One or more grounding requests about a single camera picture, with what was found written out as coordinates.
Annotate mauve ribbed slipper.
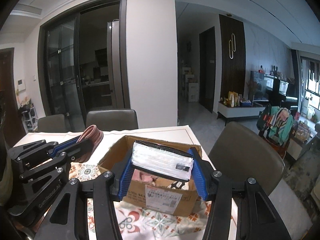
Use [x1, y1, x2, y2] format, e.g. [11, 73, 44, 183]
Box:
[74, 124, 104, 164]

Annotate dark wooden door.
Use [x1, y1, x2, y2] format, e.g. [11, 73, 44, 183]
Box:
[199, 26, 216, 113]

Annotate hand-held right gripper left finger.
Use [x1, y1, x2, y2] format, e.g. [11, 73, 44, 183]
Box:
[34, 152, 136, 240]

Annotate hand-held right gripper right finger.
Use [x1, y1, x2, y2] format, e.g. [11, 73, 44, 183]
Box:
[187, 147, 293, 240]

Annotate teal striped towel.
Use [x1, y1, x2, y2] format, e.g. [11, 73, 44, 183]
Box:
[264, 106, 294, 146]

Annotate window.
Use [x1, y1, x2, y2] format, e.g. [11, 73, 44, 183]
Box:
[299, 56, 320, 111]

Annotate black piano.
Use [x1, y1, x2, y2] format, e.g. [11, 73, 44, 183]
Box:
[272, 77, 300, 111]

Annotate pink fluffy slipper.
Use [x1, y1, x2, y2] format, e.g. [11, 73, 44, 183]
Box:
[133, 169, 161, 183]

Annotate grey dining chair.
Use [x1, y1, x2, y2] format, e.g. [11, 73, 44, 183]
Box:
[37, 114, 67, 133]
[85, 108, 139, 132]
[208, 121, 286, 196]

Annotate cluttered coffee table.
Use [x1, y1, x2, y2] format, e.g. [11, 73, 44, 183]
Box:
[287, 121, 316, 161]

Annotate white hallway boxes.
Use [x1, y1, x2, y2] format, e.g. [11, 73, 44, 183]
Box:
[182, 66, 200, 103]

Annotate dark slatted wall panel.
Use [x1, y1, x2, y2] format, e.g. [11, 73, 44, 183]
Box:
[219, 13, 247, 103]

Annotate brown cardboard box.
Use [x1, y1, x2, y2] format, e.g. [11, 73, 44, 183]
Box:
[97, 135, 203, 217]

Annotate white low cabinet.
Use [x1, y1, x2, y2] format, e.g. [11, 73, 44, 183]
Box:
[217, 101, 266, 127]

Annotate white shoe rack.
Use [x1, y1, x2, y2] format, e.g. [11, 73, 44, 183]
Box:
[21, 99, 38, 133]

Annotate wooden chair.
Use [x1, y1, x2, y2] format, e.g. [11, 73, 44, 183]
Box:
[257, 104, 295, 159]

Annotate pink cartoon tissue pack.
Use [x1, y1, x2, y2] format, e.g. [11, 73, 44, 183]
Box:
[131, 140, 195, 182]

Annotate dark sliding glass door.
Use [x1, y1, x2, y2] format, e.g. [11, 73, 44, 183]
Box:
[37, 0, 131, 131]

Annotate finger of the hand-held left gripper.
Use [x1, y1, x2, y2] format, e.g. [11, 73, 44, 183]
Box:
[7, 152, 76, 226]
[8, 137, 94, 162]

